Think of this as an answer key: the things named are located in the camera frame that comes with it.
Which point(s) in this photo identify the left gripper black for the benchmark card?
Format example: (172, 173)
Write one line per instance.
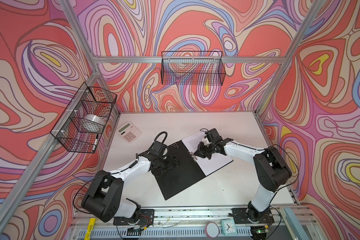
(170, 165)

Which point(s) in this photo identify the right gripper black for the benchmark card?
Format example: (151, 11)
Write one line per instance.
(199, 152)

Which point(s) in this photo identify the red folder black inside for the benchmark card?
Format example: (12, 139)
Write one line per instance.
(181, 177)

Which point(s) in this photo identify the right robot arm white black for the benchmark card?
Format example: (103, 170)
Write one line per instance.
(271, 168)

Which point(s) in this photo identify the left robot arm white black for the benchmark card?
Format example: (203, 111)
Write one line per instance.
(103, 198)

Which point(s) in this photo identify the metal folder clip mechanism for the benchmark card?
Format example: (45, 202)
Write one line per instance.
(194, 157)

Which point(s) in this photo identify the pink desk calculator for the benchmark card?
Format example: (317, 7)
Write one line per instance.
(129, 132)

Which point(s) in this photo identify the round pink white disc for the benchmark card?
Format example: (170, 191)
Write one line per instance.
(212, 230)

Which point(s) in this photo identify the small teal alarm clock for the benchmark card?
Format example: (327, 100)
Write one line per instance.
(229, 227)

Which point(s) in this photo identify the white tape roll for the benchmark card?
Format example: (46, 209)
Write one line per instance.
(95, 119)

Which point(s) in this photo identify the yellow marker pen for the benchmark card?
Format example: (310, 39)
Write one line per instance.
(90, 228)

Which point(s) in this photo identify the light blue bar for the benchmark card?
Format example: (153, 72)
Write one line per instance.
(293, 225)

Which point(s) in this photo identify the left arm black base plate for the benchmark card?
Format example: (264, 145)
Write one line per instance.
(142, 218)

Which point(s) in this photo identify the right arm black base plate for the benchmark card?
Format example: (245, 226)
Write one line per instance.
(245, 216)

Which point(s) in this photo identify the black wire basket back wall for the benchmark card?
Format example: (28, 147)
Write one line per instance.
(195, 68)

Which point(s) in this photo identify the black wire basket wall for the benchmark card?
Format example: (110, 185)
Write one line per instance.
(195, 68)
(76, 134)

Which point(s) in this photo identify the black wire basket left wall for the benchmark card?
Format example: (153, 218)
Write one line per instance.
(76, 134)

